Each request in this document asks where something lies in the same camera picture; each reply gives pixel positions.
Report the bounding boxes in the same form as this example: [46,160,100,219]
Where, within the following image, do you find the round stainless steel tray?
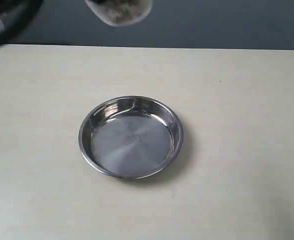
[78,95,184,180]

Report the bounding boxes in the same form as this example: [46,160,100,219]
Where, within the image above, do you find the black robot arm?
[0,0,44,47]

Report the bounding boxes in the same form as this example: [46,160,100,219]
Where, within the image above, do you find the clear plastic shaker bottle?
[85,0,153,27]

